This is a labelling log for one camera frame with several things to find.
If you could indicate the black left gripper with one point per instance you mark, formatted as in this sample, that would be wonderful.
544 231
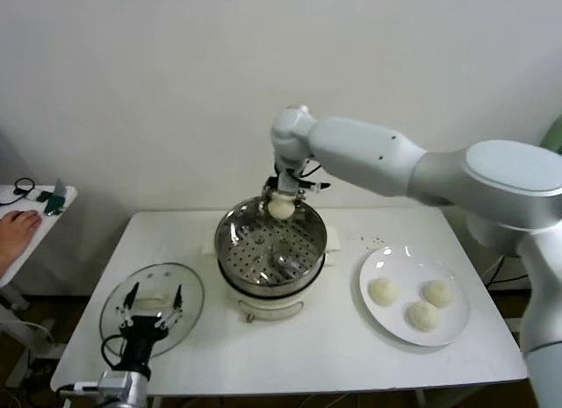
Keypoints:
142 338

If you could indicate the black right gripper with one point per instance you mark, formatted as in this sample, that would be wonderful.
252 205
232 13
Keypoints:
287 180

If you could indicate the white steamed baozi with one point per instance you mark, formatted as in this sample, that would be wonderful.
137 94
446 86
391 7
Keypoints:
281 208
383 291
437 292
422 316

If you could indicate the round glass pot lid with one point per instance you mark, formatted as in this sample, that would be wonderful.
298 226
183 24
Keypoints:
189 289

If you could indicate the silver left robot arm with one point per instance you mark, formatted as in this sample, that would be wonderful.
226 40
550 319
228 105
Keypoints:
131 392

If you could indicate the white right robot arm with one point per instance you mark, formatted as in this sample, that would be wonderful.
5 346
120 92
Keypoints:
364 149

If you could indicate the stainless steel steamer basket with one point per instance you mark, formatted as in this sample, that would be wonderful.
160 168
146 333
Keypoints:
246 267

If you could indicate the bare person hand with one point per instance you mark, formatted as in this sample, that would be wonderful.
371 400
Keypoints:
17 232

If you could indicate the white electric cooker base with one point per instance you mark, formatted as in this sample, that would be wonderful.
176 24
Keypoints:
268 309

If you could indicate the white round plate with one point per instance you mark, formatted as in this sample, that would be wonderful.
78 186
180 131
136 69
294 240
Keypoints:
395 259

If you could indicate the green circuit board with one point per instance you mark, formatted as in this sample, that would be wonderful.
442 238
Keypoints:
53 204

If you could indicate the small black device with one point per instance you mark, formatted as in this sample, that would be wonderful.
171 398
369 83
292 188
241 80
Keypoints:
43 197

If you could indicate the small white device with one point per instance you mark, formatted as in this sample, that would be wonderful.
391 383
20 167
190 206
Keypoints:
32 195

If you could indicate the white work table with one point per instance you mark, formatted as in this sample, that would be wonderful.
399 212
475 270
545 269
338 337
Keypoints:
307 360

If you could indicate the white side table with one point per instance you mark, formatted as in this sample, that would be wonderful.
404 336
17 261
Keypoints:
6 191

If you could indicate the mint green appliance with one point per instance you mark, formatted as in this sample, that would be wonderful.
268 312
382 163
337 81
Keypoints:
555 131

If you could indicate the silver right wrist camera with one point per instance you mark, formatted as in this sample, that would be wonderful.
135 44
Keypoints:
314 185

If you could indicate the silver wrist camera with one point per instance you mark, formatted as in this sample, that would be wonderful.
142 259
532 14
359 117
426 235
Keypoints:
314 185
114 379

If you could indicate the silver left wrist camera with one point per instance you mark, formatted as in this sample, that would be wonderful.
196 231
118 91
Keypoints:
114 379

